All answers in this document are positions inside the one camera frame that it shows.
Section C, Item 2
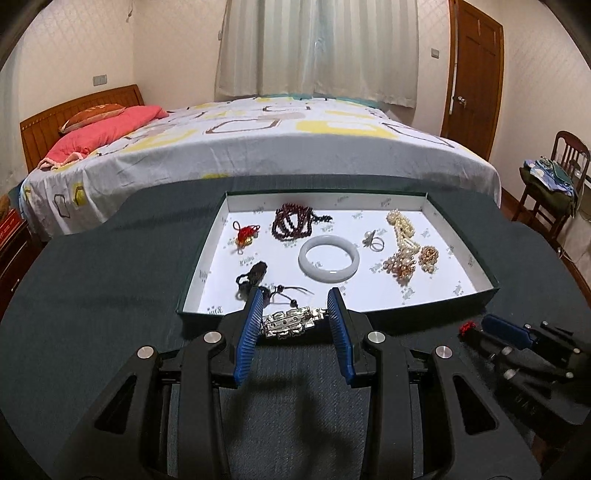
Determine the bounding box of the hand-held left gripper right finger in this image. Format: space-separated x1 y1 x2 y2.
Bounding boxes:
326 286 541 480

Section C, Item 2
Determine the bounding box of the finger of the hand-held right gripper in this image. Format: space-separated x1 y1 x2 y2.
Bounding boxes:
480 314 583 380
462 330 541 384

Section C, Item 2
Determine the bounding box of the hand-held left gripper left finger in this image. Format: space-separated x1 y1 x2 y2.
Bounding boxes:
55 286 269 480

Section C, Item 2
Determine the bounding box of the silver rhinestone bracelet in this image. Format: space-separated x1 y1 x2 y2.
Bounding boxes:
261 307 329 340

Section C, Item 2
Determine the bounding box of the white shallow tray box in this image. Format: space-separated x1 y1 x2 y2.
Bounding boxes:
176 190 500 335

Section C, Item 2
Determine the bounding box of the pale jade bangle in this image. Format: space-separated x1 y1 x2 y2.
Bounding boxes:
298 234 360 282

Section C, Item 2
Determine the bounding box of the dark carved pendant with cord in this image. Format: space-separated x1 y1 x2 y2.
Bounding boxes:
235 261 317 308

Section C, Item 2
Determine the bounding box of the gold pearl brooch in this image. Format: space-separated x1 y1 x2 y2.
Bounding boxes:
382 247 419 284

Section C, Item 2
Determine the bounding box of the pearl ring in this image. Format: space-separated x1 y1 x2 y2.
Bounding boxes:
362 228 386 252

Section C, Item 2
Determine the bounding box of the gold chain jewelry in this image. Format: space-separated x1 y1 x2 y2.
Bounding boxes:
418 246 440 274

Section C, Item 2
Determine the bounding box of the pile of clothes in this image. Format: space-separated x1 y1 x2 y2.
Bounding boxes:
519 157 580 217

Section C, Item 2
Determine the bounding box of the bed with patterned sheet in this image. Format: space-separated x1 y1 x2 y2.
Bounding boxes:
21 95 503 243

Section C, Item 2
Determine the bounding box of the wooden chair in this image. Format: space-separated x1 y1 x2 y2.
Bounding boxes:
512 130 591 241

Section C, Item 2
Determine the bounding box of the wooden nightstand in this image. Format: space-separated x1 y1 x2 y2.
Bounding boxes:
0 208 44 305

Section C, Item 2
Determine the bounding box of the wooden door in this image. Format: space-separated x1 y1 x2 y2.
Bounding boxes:
441 0 506 162

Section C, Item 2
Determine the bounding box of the pink pillow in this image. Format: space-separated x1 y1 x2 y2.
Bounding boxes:
37 105 168 169

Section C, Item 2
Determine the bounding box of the red box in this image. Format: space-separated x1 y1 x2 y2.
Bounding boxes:
0 208 21 250

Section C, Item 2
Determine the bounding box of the orange patterned pillow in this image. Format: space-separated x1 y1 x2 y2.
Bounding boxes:
59 104 126 134

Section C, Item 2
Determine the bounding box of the white curtain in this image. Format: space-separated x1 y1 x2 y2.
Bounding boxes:
215 0 419 109

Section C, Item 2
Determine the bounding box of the wooden headboard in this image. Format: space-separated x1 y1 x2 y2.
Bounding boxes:
19 84 146 174

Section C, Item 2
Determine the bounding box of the dark red bead necklace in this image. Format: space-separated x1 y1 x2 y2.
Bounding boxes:
271 203 333 241

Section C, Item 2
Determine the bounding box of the cream pearl necklace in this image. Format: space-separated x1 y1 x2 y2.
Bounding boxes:
385 209 419 252

